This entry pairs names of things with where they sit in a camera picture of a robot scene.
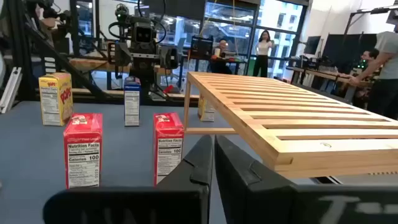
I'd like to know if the blue Frosted Flakes cereal box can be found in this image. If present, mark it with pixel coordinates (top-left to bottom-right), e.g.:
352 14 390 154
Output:
123 76 142 127

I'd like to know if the wooden slatted shelf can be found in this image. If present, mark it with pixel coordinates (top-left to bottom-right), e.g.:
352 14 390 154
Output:
183 71 398 180

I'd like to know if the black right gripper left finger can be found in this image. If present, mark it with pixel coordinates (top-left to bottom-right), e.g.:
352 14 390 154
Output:
42 134 215 224

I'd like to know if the person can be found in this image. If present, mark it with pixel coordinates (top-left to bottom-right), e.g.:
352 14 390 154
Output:
348 30 398 121
208 39 233 75
357 48 380 74
252 29 274 78

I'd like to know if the white aluminium bar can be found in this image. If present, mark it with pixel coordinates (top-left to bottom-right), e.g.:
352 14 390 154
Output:
0 67 23 114

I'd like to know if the long wooden workbench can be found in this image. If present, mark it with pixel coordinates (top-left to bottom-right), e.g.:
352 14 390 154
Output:
289 67 374 88

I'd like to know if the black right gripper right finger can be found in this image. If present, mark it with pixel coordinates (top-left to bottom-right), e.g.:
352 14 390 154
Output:
214 134 398 224

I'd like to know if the red Froot Loops cereal box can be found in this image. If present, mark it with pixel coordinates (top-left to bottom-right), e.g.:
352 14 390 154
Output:
63 113 104 190
152 111 185 187

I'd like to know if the yellow Corn Pops cereal box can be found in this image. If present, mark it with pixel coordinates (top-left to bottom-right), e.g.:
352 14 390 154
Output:
38 72 74 127
198 95 216 123

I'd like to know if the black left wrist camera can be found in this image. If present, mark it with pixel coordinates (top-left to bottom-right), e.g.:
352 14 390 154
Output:
132 22 155 44

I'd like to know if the wooden desk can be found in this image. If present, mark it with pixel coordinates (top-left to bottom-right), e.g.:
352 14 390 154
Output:
68 57 175 75

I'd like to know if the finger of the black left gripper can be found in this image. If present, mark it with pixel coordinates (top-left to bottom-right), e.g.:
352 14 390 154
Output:
114 41 133 68
159 45 180 70

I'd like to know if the dark computer monitor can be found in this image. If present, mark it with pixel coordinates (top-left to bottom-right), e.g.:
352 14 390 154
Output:
303 35 322 56

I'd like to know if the large black screen panel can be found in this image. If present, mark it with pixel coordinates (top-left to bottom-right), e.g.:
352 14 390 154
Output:
322 33 377 72

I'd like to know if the black desktop monitor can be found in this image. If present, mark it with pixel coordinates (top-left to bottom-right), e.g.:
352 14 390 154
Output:
190 35 215 58

